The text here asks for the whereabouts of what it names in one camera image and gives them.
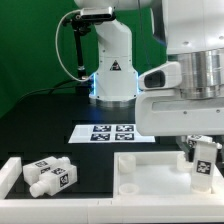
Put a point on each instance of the black camera stand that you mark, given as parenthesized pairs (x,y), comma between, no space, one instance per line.
(80,29)

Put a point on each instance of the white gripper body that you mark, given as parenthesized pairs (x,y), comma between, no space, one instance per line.
(161,113)

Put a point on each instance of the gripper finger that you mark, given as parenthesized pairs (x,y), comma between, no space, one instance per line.
(187,146)

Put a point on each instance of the white U-shaped fence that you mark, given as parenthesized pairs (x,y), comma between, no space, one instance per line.
(107,211)

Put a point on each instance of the white sheet with tags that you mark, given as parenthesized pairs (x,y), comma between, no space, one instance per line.
(108,133)

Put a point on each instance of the white square tabletop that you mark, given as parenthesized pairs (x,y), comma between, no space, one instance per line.
(159,176)

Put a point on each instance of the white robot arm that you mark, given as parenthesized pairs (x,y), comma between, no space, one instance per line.
(184,95)

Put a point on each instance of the grey camera on stand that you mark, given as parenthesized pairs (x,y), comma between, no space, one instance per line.
(96,13)

